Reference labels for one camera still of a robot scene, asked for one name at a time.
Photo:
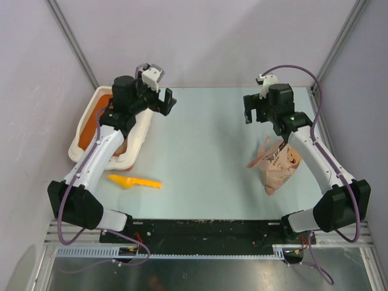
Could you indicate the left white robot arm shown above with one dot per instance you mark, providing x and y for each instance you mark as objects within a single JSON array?
[{"x": 72, "y": 199}]

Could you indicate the aluminium frame rail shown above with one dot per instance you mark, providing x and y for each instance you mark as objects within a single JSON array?
[{"x": 90, "y": 237}]

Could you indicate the grey slotted cable duct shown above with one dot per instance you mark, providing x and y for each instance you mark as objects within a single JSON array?
[{"x": 124, "y": 253}]

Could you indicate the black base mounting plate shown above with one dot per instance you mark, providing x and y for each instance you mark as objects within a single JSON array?
[{"x": 207, "y": 237}]

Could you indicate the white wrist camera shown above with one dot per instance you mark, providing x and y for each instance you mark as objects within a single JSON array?
[
  {"x": 265, "y": 81},
  {"x": 152, "y": 76}
]

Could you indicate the pink cat litter bag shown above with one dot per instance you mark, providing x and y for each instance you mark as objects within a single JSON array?
[{"x": 277, "y": 164}]

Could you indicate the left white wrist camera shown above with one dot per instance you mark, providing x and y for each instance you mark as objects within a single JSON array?
[{"x": 152, "y": 76}]

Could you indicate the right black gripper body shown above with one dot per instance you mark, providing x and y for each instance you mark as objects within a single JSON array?
[{"x": 265, "y": 112}]

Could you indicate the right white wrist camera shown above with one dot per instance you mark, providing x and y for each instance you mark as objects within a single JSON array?
[{"x": 265, "y": 81}]

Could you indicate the white orange litter box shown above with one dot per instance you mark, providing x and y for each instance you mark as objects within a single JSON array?
[{"x": 87, "y": 127}]

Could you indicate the yellow plastic litter scoop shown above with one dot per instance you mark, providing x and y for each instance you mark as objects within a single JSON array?
[{"x": 128, "y": 182}]

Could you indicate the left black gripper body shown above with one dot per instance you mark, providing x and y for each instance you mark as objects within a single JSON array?
[{"x": 147, "y": 97}]

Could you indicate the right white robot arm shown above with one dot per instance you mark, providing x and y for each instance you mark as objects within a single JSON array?
[{"x": 344, "y": 199}]

